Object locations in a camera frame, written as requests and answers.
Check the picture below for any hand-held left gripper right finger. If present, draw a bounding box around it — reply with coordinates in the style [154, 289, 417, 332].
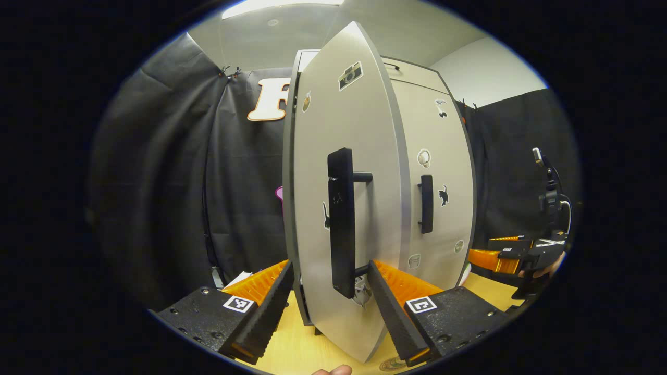
[367, 259, 514, 368]

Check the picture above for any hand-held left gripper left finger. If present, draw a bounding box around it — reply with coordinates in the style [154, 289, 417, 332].
[149, 259, 295, 365]

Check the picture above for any black door handle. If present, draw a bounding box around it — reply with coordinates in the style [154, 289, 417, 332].
[417, 174, 435, 235]
[327, 147, 374, 300]

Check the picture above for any white cabinet door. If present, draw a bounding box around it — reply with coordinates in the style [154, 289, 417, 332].
[391, 78, 476, 292]
[292, 21, 412, 364]

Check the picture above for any white cabinet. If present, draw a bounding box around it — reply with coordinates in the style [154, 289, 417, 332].
[281, 48, 477, 334]

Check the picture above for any white flat object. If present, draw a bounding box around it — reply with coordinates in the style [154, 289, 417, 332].
[211, 266, 254, 288]

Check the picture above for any black backdrop cloth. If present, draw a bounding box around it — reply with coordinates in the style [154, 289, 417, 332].
[86, 34, 582, 313]

